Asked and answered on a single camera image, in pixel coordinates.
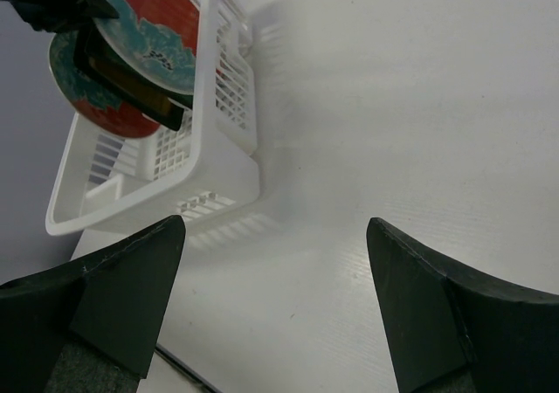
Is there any large red teal floral plate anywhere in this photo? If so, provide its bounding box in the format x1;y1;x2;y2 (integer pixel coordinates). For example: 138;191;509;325
48;31;160;139

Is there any small red teal floral plate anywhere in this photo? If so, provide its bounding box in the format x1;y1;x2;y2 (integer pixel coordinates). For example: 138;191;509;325
95;0;199;94

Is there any white plastic dish rack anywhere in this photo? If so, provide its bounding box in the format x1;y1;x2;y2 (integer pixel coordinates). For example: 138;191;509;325
45;0;259;236

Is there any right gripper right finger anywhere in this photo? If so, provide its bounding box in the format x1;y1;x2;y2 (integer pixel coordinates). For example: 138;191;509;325
366;217;558;392

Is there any black square plate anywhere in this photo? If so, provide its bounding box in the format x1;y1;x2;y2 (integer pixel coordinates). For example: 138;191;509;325
73;26;193;131

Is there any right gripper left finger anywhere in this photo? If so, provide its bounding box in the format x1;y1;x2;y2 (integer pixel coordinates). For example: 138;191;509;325
1;215;186;392

